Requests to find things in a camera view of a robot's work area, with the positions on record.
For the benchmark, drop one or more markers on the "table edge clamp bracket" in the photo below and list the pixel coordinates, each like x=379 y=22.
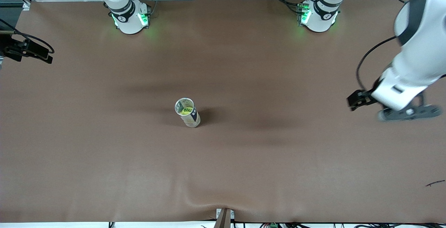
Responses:
x=224 y=218

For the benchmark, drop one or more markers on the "brown table cover mat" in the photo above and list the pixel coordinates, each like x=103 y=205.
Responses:
x=223 y=172

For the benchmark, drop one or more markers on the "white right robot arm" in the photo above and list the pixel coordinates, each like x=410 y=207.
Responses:
x=129 y=22

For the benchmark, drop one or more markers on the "white blue tennis ball can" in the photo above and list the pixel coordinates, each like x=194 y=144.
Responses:
x=193 y=118

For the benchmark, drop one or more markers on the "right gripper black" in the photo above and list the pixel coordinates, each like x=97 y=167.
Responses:
x=9 y=48

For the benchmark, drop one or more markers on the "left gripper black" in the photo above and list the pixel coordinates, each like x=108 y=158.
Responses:
x=366 y=97

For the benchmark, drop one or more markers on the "yellow tennis ball black print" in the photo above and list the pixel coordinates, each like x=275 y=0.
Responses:
x=186 y=110

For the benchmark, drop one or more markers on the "small green connector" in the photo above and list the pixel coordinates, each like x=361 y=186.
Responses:
x=273 y=225

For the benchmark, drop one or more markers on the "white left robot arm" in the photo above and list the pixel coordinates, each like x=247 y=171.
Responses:
x=418 y=64

